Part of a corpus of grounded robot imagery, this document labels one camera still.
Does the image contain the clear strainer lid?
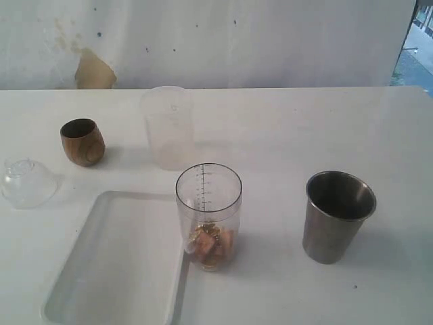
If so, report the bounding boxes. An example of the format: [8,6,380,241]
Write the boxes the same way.
[1,158,58,209]

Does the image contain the brown wooden cup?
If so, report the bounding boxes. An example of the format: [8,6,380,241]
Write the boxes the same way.
[60,118,106,167]

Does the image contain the clear graduated shaker cup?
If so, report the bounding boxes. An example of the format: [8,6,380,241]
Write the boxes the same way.
[175,162,243,272]

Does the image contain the dark window frame post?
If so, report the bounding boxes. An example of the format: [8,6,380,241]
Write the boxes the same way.
[389,1,424,86]

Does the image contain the wooden cubes and gold coins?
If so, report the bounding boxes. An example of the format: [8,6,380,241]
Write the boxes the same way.
[185,222,237,272]

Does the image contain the translucent frosted plastic cup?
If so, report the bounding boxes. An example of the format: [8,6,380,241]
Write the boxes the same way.
[140,86,195,171]

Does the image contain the stainless steel cup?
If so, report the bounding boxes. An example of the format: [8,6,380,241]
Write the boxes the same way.
[302,170,377,264]

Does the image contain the white rectangular tray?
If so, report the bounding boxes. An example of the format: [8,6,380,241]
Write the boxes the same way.
[41,191,183,324]

